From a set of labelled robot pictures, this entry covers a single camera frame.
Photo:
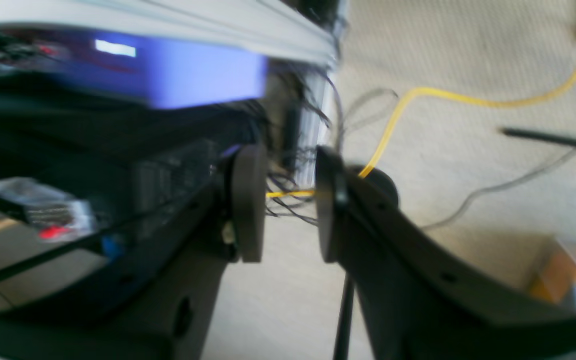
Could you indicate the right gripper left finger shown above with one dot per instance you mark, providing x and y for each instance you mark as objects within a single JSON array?
[{"x": 156, "y": 301}]

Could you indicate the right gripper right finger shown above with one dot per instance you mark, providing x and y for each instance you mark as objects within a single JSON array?
[{"x": 418, "y": 301}]

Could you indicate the black round stand base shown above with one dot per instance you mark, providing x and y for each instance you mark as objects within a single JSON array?
[{"x": 351, "y": 238}]

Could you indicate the clear plastic storage bin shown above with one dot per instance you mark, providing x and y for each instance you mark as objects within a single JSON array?
[{"x": 554, "y": 279}]

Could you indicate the black computer tower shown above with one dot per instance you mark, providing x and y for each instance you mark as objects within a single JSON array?
[{"x": 140, "y": 172}]

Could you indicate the blue box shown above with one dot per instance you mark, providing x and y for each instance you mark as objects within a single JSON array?
[{"x": 161, "y": 73}]

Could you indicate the aluminium frame post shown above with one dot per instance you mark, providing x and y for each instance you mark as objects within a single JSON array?
[{"x": 268, "y": 27}]

